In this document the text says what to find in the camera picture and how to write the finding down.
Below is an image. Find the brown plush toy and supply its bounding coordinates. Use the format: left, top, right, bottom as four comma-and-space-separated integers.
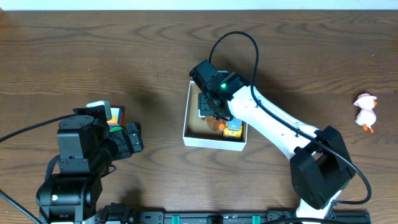
206, 116, 226, 131

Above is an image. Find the yellow grey toy truck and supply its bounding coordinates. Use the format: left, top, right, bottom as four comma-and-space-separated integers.
223, 118, 243, 139

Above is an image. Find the white cardboard box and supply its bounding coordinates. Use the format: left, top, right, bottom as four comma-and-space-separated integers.
183, 81, 248, 151

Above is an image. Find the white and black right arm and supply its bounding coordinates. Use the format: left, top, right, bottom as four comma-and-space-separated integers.
189, 60, 355, 218

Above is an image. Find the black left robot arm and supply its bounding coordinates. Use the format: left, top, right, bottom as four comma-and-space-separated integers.
37, 115, 144, 223

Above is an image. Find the green round spinner toy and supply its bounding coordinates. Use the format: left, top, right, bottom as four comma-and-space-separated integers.
110, 126, 124, 133

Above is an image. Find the multicoloured puzzle cube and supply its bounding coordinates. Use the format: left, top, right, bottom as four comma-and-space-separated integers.
107, 108, 124, 126

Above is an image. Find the pink duck figurine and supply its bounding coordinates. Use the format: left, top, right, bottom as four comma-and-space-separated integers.
353, 93, 377, 133

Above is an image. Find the black mounting rail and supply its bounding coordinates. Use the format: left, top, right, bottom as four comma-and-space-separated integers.
99, 202, 371, 224

